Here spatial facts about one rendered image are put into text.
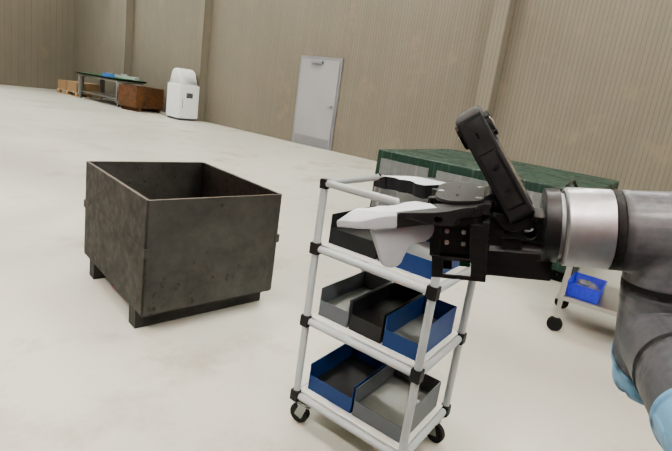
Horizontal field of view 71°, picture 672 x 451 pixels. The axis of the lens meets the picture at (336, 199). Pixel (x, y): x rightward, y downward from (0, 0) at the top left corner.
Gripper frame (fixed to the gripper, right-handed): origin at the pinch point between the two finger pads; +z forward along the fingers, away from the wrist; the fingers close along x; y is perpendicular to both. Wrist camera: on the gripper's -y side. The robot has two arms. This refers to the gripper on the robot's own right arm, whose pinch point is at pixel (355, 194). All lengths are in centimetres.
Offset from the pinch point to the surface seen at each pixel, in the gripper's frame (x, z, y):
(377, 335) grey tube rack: 94, 20, 79
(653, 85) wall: 818, -251, 41
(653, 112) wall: 810, -254, 81
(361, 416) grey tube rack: 90, 26, 111
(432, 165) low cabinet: 412, 39, 89
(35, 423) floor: 51, 137, 107
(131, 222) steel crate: 130, 154, 59
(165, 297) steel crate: 127, 137, 97
